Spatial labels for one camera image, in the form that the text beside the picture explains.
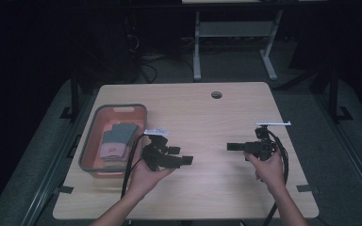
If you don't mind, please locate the white metal desk frame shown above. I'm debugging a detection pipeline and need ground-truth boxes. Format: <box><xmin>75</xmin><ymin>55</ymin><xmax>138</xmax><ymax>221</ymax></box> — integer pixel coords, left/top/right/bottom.
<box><xmin>192</xmin><ymin>8</ymin><xmax>284</xmax><ymax>82</ymax></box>

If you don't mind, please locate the pink basin with grey rim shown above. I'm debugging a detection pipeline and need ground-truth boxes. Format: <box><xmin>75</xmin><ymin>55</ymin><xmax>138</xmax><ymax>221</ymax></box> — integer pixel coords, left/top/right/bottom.
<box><xmin>78</xmin><ymin>104</ymin><xmax>148</xmax><ymax>179</ymax></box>

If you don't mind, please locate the black tape strip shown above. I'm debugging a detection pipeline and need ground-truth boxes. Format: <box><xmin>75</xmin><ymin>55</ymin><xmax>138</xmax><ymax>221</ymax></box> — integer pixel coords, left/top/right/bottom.
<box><xmin>53</xmin><ymin>186</ymin><xmax>74</xmax><ymax>195</ymax></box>
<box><xmin>296</xmin><ymin>184</ymin><xmax>321</xmax><ymax>194</ymax></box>

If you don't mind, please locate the person's left hand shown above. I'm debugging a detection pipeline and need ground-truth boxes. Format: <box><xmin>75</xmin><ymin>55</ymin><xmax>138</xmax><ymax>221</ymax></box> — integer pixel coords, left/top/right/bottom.
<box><xmin>128</xmin><ymin>159</ymin><xmax>174</xmax><ymax>201</ymax></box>

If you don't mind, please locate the right hand-held gripper black cable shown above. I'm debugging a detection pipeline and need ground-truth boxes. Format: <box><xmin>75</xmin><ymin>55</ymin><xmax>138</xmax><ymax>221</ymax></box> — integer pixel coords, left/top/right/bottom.
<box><xmin>262</xmin><ymin>129</ymin><xmax>290</xmax><ymax>226</ymax></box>

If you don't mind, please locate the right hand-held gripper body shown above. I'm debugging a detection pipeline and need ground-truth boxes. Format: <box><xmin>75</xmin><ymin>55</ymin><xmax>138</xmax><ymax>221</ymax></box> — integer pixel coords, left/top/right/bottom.
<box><xmin>245</xmin><ymin>121</ymin><xmax>292</xmax><ymax>162</ymax></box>

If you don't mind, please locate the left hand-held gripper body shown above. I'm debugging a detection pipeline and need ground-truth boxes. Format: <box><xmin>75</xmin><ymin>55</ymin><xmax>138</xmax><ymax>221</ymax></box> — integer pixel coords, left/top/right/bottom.
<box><xmin>141</xmin><ymin>126</ymin><xmax>183</xmax><ymax>172</ymax></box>

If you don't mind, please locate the person's right hand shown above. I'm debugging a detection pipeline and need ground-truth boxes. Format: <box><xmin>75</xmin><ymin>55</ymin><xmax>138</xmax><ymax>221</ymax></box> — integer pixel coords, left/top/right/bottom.
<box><xmin>244</xmin><ymin>150</ymin><xmax>287</xmax><ymax>192</ymax></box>

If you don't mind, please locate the black stand post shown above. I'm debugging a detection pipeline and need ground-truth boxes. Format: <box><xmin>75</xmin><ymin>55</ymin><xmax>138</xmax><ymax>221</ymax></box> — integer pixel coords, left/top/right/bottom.
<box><xmin>328</xmin><ymin>62</ymin><xmax>354</xmax><ymax>123</ymax></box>

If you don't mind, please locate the floor cables bundle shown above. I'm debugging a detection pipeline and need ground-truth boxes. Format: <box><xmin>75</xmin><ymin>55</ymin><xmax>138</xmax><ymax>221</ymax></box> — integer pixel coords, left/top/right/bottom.
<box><xmin>136</xmin><ymin>37</ymin><xmax>196</xmax><ymax>84</ymax></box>

